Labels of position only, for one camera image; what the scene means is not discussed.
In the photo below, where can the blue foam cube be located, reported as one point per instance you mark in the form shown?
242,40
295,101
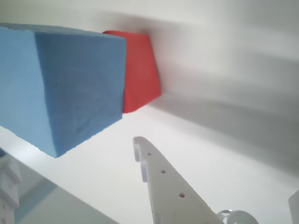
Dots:
70,88

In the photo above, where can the red foam cube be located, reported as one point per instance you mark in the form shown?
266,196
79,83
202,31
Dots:
142,74

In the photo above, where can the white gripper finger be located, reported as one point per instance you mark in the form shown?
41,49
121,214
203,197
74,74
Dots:
7,198
168,198

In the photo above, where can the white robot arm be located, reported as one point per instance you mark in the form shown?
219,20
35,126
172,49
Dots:
294,210

